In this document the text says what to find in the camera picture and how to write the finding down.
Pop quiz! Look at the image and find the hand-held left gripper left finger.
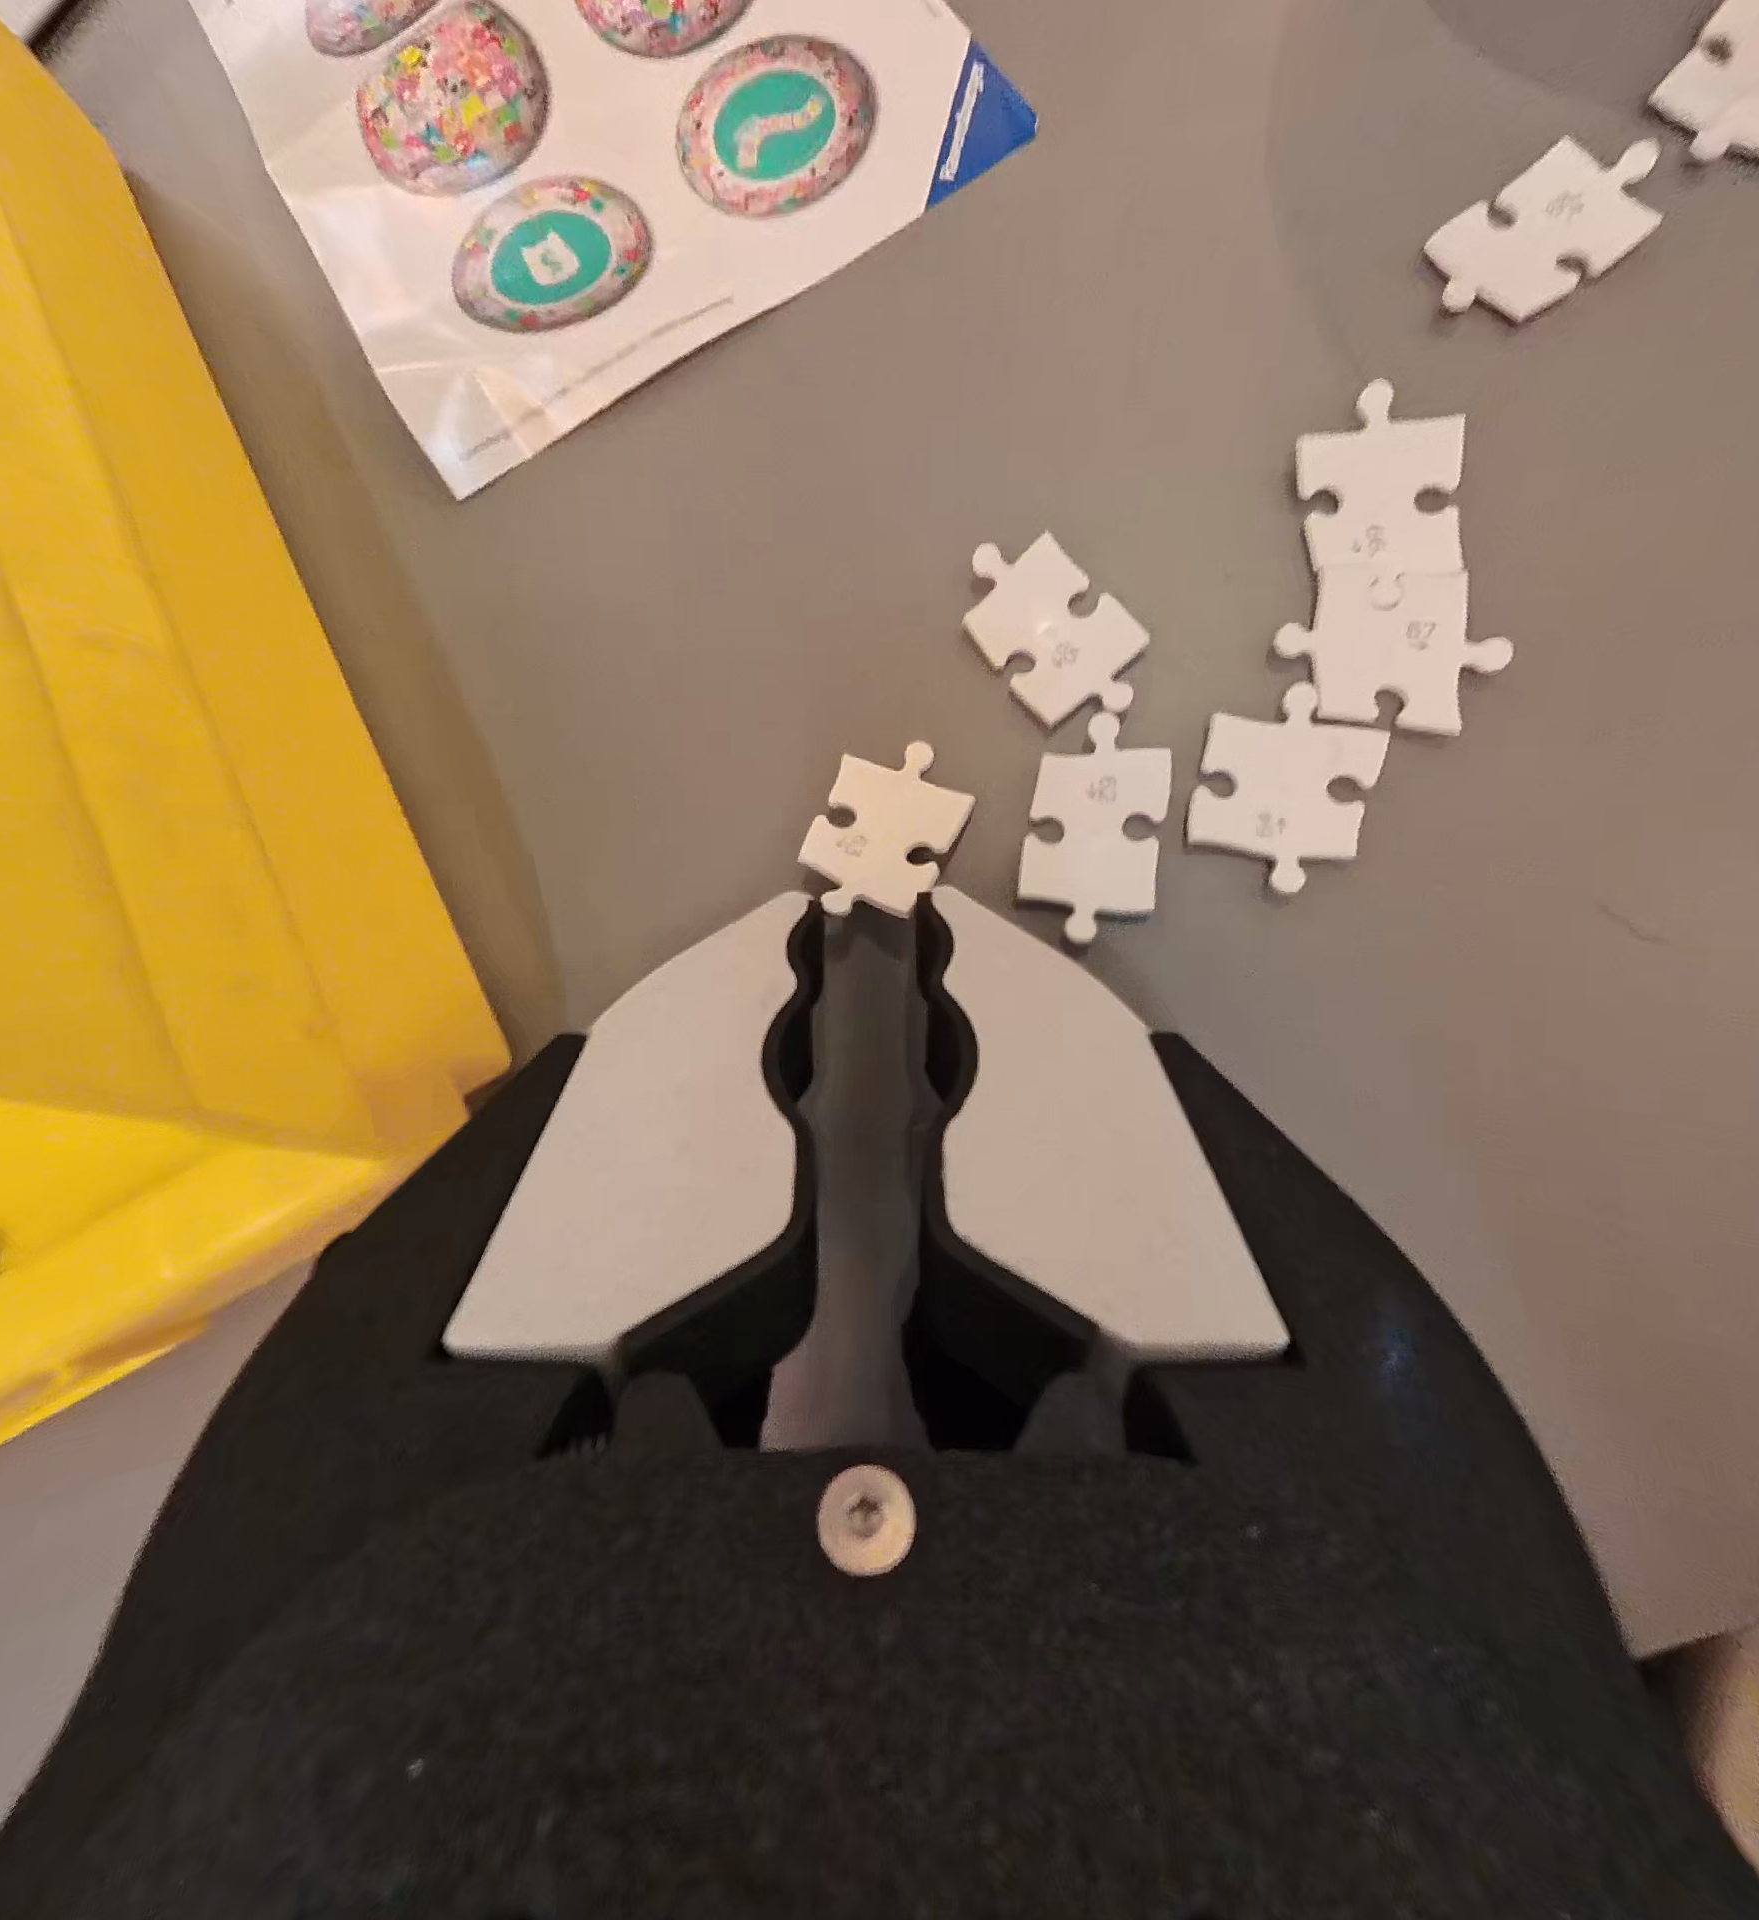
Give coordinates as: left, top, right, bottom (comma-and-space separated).
440, 889, 831, 1455

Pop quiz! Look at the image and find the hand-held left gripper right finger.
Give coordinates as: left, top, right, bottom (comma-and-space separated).
907, 885, 1292, 1455

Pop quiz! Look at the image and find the puzzle instruction leaflet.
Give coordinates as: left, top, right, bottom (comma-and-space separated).
186, 0, 1042, 502

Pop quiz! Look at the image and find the yellow plastic bin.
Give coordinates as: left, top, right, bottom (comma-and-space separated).
0, 0, 514, 1490

